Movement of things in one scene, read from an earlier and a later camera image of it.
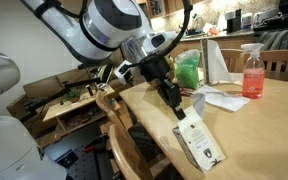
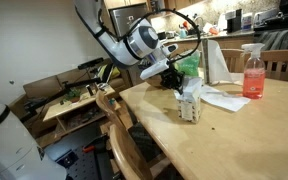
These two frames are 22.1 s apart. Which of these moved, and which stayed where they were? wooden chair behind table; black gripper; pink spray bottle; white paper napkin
Moved: black gripper
Stayed: white paper napkin; wooden chair behind table; pink spray bottle
